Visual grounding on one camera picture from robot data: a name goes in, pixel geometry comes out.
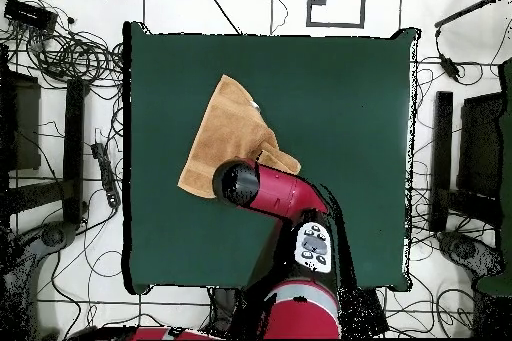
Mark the tan terry towel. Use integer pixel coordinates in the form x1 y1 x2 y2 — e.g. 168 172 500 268
176 73 302 199

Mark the black flat panel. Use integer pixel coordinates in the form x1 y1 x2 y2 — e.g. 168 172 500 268
0 70 42 172
456 91 505 198

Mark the dark green table cloth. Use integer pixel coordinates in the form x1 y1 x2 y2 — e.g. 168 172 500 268
122 20 421 293

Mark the black power strip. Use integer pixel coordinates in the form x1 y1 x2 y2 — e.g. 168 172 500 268
90 141 122 209

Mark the black tripod base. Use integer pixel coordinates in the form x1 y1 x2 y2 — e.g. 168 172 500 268
7 220 79 266
436 230 505 278

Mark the black power adapter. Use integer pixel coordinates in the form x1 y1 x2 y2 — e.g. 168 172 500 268
438 54 462 82

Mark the black pole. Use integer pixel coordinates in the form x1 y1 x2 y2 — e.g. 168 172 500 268
434 0 512 30

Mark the black electronics box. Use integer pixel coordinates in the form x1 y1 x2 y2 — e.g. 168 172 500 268
3 0 59 34

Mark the black stand frame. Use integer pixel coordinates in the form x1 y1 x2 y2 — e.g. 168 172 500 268
3 78 87 225
429 90 503 234

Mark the tangled black cable bundle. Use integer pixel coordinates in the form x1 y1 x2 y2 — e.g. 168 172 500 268
23 24 125 90

